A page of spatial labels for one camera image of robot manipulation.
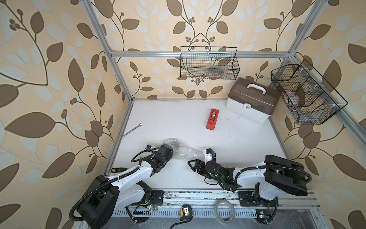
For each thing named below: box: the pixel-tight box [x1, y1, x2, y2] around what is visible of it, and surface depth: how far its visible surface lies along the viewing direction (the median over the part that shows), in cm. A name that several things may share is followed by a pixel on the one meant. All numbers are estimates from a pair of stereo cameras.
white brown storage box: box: [225, 77, 281, 125], surface depth 99 cm
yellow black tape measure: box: [180, 204, 194, 221], surface depth 69 cm
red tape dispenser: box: [205, 108, 220, 131], surface depth 104 cm
